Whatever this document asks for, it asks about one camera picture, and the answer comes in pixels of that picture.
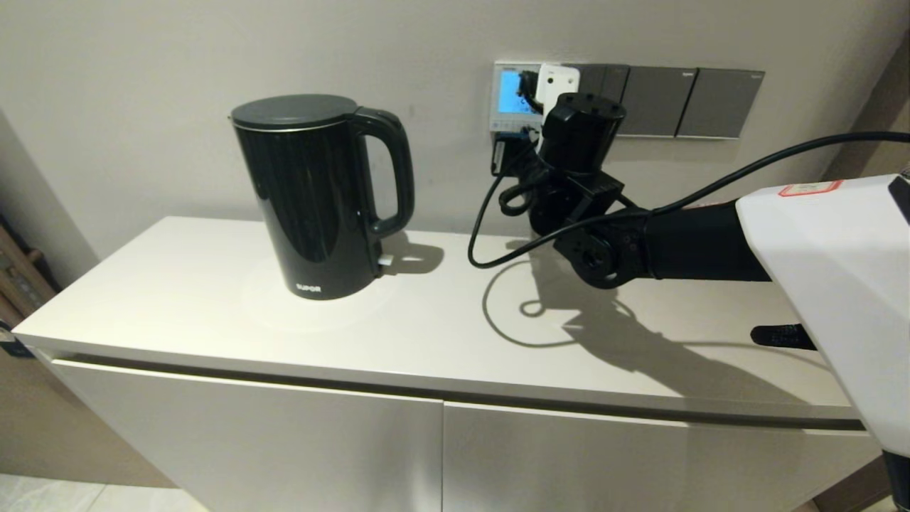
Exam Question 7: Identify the white wall thermostat panel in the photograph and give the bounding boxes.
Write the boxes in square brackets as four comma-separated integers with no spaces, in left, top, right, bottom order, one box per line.
[491,60,548,134]

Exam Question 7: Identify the black electric kettle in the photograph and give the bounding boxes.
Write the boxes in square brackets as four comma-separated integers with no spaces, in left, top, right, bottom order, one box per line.
[227,94,415,301]

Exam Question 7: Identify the white cabinet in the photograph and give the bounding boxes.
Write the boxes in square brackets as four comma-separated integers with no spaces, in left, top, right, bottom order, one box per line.
[11,217,882,512]

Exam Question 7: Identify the white cabinet door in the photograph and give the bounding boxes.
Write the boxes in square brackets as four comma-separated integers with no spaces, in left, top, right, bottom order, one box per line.
[50,359,443,512]
[442,402,882,512]

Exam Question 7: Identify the brown wooden rack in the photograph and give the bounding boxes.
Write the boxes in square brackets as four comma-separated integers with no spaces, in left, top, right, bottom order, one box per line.
[0,220,58,328]

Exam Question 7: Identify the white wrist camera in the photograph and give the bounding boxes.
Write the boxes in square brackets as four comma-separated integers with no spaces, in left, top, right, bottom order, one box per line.
[535,64,582,114]

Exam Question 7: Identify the short black camera cable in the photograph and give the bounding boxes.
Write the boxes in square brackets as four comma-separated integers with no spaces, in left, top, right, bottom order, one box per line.
[492,70,545,218]

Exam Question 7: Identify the grey single wall switch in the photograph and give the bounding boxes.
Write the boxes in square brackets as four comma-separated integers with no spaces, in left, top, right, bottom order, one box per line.
[617,65,699,137]
[675,68,766,140]

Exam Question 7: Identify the long black cable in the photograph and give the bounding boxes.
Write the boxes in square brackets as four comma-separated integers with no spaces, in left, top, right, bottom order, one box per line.
[467,132,910,270]

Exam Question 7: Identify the wooden door frame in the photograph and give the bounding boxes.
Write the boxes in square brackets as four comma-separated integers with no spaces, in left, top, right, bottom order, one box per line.
[825,28,910,178]

